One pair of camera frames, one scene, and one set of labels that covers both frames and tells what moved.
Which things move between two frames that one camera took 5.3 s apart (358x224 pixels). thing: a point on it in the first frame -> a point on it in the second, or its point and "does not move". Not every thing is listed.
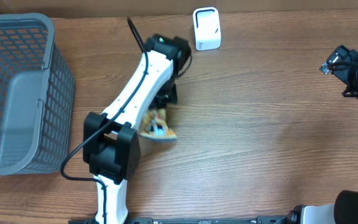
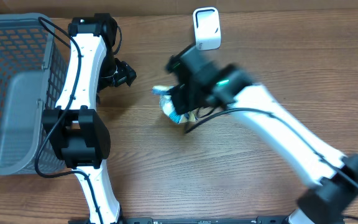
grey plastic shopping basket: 27,96 does not move
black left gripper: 161,104 -> 127,76
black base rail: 272,219 does not move
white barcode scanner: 207,28 does not move
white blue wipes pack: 155,128 -> 167,105
